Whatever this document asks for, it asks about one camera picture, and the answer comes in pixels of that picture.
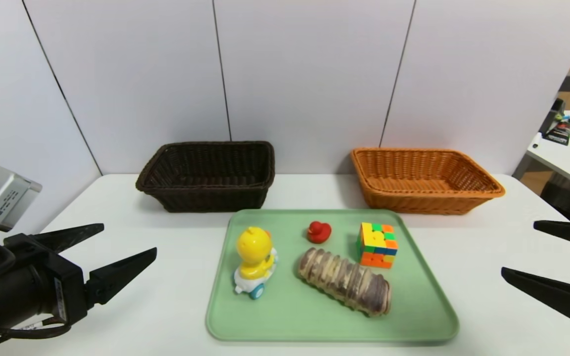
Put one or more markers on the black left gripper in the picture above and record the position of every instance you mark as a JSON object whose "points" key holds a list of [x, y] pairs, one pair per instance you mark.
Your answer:
{"points": [[65, 287]]}

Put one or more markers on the multicolour puzzle cube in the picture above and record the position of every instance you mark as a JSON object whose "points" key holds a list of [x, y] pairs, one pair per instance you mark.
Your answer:
{"points": [[376, 244]]}

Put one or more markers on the brown striped bread roll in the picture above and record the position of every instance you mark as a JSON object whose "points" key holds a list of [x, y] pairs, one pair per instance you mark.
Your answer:
{"points": [[344, 282]]}

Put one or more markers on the dark brown wicker basket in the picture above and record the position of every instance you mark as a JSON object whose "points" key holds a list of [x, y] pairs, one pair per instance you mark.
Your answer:
{"points": [[206, 198]]}

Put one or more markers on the orange wicker basket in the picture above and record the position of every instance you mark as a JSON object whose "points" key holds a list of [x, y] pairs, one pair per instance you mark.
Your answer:
{"points": [[413, 202]]}

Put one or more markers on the black printed packet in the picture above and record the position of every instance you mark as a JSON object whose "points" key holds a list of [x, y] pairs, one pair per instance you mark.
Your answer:
{"points": [[557, 133]]}

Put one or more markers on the black upright panel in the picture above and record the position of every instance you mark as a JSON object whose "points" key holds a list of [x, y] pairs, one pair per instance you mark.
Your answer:
{"points": [[551, 116]]}

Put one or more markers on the yellow duck toy on wheels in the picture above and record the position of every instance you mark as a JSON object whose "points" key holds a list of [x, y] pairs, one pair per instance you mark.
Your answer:
{"points": [[254, 247]]}

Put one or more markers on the small red rubber duck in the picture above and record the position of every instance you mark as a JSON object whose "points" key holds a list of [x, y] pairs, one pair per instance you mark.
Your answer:
{"points": [[318, 233]]}

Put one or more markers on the green plastic tray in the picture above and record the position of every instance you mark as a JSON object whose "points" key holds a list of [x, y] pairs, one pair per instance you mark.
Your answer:
{"points": [[314, 316]]}

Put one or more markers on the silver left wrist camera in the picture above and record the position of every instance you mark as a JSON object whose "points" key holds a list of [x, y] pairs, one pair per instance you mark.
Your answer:
{"points": [[8, 198]]}

